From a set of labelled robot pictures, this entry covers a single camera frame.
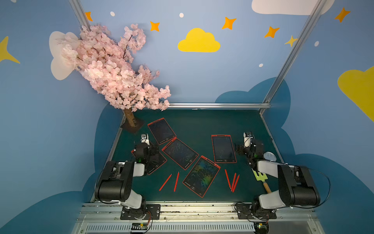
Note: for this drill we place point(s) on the red stylus pair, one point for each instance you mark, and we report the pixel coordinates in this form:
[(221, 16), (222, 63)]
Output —
[(233, 182)]

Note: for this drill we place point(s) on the aluminium front rail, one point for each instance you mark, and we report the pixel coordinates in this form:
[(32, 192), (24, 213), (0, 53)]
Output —
[(194, 218)]

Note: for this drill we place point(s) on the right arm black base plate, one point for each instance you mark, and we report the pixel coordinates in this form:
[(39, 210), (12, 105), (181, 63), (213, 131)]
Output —
[(245, 211)]

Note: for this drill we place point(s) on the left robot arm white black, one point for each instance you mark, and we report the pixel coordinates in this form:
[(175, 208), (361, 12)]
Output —
[(114, 185)]

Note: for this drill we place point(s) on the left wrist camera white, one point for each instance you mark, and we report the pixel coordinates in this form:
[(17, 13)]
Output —
[(145, 139)]

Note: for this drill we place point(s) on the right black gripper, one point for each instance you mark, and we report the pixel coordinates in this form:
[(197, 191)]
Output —
[(246, 147)]

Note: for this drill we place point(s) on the pink cherry blossom tree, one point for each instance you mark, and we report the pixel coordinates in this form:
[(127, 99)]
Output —
[(106, 65)]

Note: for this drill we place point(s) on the aluminium back frame bar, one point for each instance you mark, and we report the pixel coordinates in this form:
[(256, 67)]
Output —
[(235, 106)]

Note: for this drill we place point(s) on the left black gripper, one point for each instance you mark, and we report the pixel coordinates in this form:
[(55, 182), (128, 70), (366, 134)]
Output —
[(147, 146)]

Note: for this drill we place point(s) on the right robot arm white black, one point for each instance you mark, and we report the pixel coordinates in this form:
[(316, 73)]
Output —
[(286, 185)]

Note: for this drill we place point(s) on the red stylus right pair outer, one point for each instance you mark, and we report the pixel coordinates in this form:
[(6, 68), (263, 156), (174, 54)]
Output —
[(235, 184)]

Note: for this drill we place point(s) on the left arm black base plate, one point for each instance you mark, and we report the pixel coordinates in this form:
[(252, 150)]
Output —
[(144, 213)]

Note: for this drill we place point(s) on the green garden fork wooden handle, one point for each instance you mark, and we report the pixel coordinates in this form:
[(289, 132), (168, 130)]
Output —
[(262, 177)]

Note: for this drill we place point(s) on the red stylus right pair inner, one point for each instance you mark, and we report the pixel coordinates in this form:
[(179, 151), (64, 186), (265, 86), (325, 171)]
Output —
[(233, 182)]

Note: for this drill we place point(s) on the colourful scribble red writing tablet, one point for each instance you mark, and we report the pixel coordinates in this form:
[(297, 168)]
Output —
[(201, 176)]

